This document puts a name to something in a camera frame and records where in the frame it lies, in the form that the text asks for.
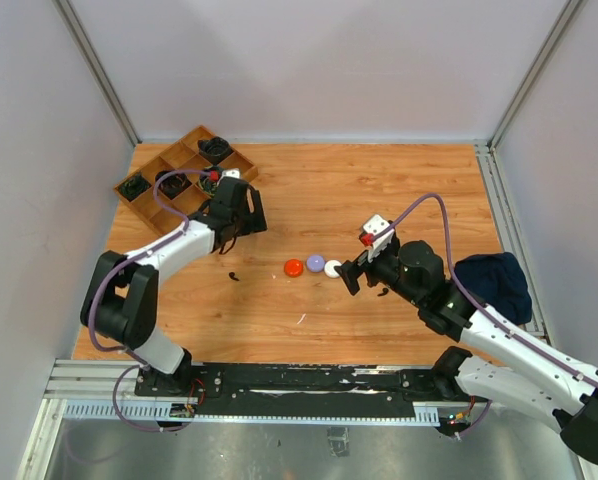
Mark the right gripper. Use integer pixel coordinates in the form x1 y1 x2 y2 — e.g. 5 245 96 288
335 239 424 308

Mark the white charging case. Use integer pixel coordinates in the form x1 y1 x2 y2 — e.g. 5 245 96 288
323 260 342 279

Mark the purple earbud charging case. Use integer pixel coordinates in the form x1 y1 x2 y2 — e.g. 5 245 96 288
306 254 326 273

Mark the orange charging case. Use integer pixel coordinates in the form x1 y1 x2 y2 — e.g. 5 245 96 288
283 258 304 278

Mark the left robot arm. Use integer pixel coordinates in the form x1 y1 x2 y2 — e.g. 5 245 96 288
80 172 267 396

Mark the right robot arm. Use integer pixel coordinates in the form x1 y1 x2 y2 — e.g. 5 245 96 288
335 241 598 465

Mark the black yellow rolled item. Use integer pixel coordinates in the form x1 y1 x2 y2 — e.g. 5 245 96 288
197 166 223 198

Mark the black rolled item top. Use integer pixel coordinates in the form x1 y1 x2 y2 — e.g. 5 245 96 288
197 136 233 165

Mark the black red rolled item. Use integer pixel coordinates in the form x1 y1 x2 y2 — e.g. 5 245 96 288
155 170 191 200

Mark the wooden compartment tray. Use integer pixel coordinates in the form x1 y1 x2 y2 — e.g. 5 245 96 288
114 126 258 236

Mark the black green rolled item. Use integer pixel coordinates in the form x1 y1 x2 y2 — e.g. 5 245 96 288
117 173 151 202

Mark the dark blue cloth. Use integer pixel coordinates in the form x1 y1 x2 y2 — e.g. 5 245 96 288
454 252 532 325

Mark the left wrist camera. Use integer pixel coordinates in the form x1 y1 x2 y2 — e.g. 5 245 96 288
221 168 241 179

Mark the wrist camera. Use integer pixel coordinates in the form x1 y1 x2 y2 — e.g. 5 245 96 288
360 214 394 248
221 168 241 179

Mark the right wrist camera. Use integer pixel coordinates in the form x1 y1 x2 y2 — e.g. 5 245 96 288
360 214 394 248

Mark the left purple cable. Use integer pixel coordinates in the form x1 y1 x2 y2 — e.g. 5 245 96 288
87 169 220 434

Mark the purple cable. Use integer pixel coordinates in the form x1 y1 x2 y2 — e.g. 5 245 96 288
87 169 220 434
359 192 598 441

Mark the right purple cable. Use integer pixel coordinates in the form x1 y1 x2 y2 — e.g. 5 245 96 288
359 192 598 441

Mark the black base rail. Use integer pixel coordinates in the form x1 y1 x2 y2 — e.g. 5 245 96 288
133 360 495 419

